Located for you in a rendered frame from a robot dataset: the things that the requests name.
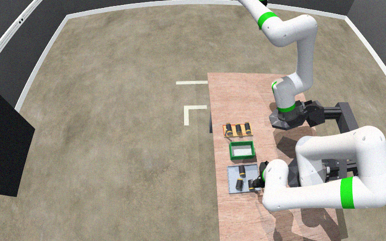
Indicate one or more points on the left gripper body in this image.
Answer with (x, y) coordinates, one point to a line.
(259, 183)

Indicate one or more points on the black battery with yellow band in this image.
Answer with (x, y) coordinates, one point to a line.
(241, 170)
(228, 127)
(239, 183)
(238, 128)
(247, 127)
(250, 185)

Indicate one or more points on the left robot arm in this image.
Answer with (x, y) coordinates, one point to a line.
(366, 146)

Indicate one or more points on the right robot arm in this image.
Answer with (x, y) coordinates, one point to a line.
(302, 29)

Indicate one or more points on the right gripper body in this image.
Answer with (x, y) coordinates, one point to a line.
(264, 2)

